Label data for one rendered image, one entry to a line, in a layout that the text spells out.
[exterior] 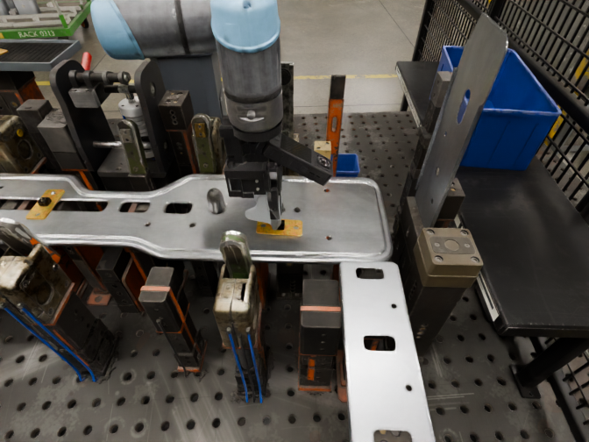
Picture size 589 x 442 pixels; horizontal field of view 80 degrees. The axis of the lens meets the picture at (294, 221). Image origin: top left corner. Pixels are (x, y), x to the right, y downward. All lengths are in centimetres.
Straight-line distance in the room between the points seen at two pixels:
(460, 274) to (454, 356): 35
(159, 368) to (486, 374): 71
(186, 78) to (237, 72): 75
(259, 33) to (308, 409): 68
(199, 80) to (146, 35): 66
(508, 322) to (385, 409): 21
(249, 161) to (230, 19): 20
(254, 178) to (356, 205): 25
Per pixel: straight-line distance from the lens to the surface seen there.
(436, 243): 59
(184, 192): 76
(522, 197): 79
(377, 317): 56
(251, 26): 43
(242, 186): 55
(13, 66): 104
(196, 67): 117
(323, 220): 67
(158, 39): 54
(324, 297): 59
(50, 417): 94
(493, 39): 54
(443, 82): 73
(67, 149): 95
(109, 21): 54
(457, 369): 91
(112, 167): 95
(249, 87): 45
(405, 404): 52
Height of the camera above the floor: 148
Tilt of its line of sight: 46 degrees down
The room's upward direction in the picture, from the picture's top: straight up
